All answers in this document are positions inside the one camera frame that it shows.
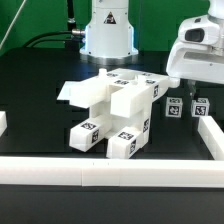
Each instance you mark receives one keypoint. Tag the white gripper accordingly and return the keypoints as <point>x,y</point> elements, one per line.
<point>198,53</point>

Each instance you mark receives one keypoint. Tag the white U-shaped fence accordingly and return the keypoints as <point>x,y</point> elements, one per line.
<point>112,172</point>

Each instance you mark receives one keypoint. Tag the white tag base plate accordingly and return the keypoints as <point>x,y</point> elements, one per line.
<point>70,90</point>

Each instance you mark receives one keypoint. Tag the white chair seat part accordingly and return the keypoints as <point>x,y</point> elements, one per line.
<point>141,120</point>

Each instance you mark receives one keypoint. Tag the white tagged cube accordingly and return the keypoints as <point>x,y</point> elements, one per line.
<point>200,107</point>
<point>174,107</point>

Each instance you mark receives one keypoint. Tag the white chair back frame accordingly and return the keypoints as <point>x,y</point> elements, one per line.
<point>127,91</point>

